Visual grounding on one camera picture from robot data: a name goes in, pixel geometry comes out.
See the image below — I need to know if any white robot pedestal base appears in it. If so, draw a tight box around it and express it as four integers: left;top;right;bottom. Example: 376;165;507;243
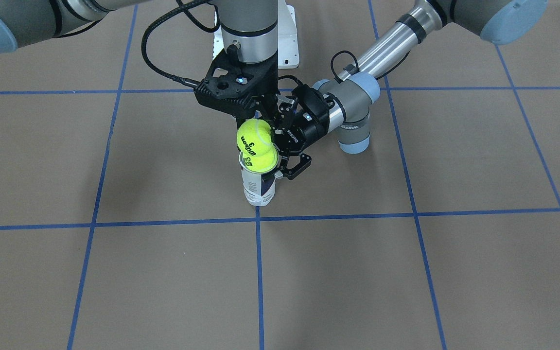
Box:
211;0;299;69

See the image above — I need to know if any yellow Roland Garros tennis ball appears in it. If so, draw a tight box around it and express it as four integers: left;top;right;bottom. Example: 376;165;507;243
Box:
239;148;279;174

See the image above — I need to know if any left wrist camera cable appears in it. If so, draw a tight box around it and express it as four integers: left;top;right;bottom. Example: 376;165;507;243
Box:
278;51;361;93

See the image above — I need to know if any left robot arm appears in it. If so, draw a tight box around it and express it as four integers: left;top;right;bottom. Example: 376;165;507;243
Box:
263;0;547;179

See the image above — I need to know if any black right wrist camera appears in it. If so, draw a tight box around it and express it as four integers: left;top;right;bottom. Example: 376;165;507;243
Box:
194;52;278;119

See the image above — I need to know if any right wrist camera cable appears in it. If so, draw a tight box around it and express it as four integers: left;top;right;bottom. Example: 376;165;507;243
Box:
141;0;222;89

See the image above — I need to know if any yellow Wilson tennis ball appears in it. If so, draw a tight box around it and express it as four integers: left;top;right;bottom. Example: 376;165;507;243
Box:
236;118;273;157

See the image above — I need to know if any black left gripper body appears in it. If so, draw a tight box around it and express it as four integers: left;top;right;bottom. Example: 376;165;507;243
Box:
272;112;330;157

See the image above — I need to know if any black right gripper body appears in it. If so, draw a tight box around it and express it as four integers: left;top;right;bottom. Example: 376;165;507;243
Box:
241;58;279;120

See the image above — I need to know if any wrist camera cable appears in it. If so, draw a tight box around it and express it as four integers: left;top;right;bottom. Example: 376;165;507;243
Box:
141;0;222;89
278;51;361;93

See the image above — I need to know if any white tennis ball can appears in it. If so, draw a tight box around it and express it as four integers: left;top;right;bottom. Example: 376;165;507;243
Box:
240;163;277;207

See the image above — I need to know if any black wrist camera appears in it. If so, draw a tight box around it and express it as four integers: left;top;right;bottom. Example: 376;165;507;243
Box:
194;52;278;119
291;84;330;125

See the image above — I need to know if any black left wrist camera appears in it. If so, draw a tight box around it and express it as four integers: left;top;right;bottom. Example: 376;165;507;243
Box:
291;84;330;125

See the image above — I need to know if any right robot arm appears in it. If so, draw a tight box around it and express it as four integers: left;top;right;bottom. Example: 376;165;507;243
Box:
0;0;280;125

